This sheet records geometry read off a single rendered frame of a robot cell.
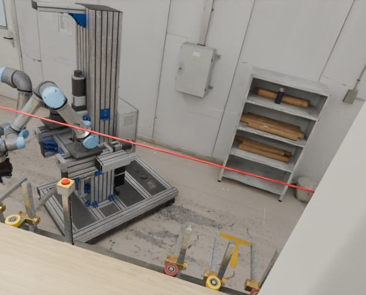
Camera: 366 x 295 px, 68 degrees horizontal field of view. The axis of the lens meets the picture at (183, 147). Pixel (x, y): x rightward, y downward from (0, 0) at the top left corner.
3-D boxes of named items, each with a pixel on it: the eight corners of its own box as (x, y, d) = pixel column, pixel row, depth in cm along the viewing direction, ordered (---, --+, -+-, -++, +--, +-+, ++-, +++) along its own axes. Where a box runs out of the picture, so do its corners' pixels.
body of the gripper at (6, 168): (12, 177, 177) (8, 162, 171) (-4, 178, 174) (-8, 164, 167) (13, 169, 183) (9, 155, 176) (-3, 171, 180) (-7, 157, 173)
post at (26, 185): (34, 233, 187) (25, 179, 162) (38, 235, 187) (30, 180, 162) (30, 237, 184) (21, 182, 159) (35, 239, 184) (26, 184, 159)
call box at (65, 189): (64, 187, 161) (63, 177, 157) (75, 190, 161) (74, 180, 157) (57, 194, 155) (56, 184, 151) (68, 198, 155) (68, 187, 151)
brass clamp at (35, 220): (23, 215, 182) (22, 209, 179) (41, 220, 180) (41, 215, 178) (16, 221, 176) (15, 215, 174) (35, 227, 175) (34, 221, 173)
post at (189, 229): (173, 274, 176) (187, 223, 152) (179, 276, 176) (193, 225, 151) (172, 280, 173) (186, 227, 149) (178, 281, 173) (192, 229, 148)
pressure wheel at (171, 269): (177, 283, 160) (180, 271, 154) (165, 288, 156) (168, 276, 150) (171, 271, 165) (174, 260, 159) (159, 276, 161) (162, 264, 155)
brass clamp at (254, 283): (244, 281, 167) (247, 277, 164) (266, 288, 166) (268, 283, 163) (244, 291, 162) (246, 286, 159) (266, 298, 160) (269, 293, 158)
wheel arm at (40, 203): (54, 189, 205) (53, 185, 203) (58, 191, 205) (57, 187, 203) (10, 233, 168) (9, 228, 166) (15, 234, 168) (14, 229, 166)
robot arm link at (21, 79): (38, 74, 199) (31, 138, 210) (26, 71, 201) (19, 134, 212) (27, 73, 188) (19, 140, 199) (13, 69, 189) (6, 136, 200)
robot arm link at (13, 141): (21, 131, 177) (1, 134, 171) (24, 139, 170) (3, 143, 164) (23, 141, 181) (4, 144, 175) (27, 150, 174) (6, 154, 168)
